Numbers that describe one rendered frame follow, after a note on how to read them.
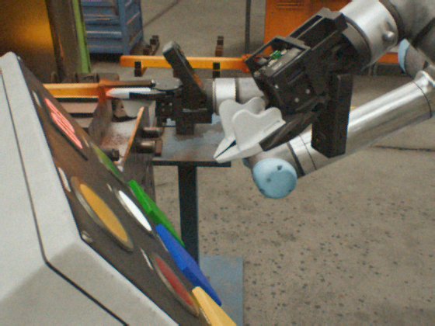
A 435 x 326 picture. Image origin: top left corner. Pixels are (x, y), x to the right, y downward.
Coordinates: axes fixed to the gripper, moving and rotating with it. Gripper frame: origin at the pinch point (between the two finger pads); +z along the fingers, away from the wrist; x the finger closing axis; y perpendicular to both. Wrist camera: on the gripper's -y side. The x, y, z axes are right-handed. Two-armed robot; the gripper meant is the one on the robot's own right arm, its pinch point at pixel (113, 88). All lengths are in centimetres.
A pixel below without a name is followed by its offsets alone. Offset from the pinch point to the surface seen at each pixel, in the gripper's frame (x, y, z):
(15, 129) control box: -60, -18, -7
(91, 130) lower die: -10.7, 4.4, 2.6
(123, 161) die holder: -13.0, 9.6, -3.0
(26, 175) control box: -66, -18, -10
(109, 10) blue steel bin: 355, 52, 76
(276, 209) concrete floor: 103, 102, -50
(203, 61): 33.0, 4.5, -17.4
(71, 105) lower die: -4.3, 1.8, 7.5
